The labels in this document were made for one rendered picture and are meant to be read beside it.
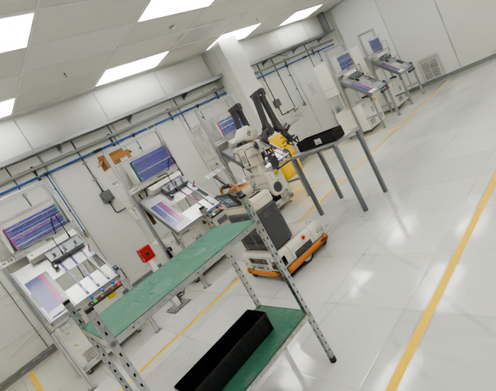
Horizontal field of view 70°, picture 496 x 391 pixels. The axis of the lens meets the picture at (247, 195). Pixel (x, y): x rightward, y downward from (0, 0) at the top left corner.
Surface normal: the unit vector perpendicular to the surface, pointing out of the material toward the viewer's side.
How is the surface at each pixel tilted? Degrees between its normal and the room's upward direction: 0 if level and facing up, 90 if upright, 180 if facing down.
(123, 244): 90
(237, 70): 90
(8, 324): 90
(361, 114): 90
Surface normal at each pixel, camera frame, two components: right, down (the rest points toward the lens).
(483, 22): -0.64, 0.48
